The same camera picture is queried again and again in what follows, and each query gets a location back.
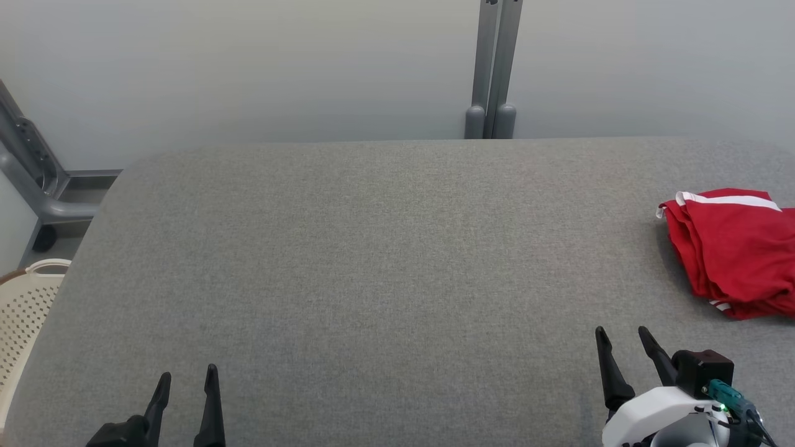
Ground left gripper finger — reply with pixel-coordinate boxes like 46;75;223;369
194;364;226;447
144;371;173;447

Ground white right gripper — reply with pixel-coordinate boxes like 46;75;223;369
594;326;730;447

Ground red shorts with white trim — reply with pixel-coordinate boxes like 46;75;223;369
656;188;795;311

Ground cream perforated laundry basket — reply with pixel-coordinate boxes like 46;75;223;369
0;259;72;429

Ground black caster wheel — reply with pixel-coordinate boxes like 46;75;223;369
31;225;58;253

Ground teal right camera connector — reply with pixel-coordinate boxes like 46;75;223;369
705;380;760;423

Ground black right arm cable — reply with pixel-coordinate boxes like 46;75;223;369
742;410;777;447

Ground grey metal frame leg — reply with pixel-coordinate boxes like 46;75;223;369
0;81;123;224

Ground grey metal double post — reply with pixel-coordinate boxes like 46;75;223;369
465;0;524;140

